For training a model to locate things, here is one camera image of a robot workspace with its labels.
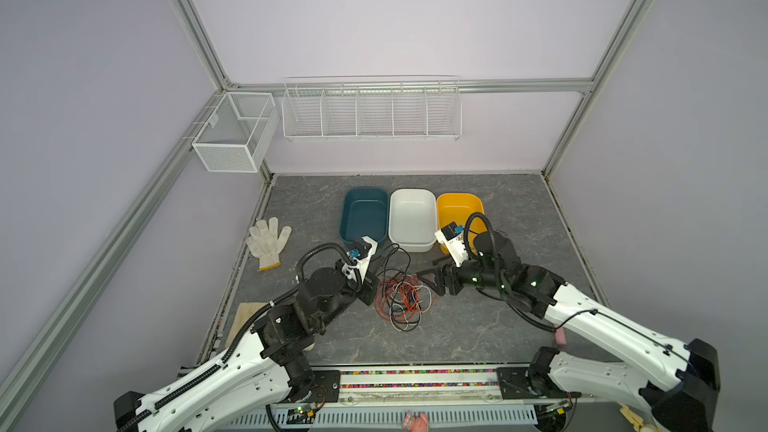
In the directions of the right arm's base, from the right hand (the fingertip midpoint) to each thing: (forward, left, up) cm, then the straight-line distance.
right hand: (426, 271), depth 71 cm
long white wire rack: (+55, +13, +10) cm, 57 cm away
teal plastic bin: (+34, +20, -21) cm, 45 cm away
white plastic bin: (+31, +2, -20) cm, 37 cm away
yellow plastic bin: (+36, -15, -20) cm, 44 cm away
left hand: (0, +11, +5) cm, 12 cm away
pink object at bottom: (-29, +2, -18) cm, 34 cm away
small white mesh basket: (+50, +62, +3) cm, 80 cm away
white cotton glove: (+22, +53, -21) cm, 61 cm away
